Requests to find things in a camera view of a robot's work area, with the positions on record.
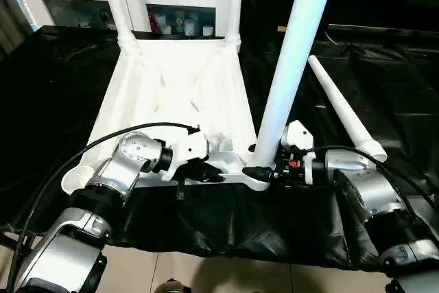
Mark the red bottle in cabinet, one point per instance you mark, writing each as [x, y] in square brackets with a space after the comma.
[152, 23]

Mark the grey curtain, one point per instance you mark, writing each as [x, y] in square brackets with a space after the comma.
[10, 22]

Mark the small tan label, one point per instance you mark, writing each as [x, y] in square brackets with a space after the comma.
[281, 29]

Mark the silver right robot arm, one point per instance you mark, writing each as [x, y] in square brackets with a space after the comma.
[374, 186]

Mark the black metal stand leg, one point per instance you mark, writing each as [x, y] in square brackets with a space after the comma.
[10, 239]

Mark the black cloth mat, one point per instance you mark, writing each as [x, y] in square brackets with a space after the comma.
[240, 221]

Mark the dark round robot part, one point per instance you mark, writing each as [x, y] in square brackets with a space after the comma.
[171, 287]

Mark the dark metal rail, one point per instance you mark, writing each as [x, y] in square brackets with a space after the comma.
[377, 29]

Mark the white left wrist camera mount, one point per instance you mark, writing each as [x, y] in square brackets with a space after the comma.
[188, 147]

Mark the white plastic table top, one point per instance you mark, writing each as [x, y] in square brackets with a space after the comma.
[178, 83]

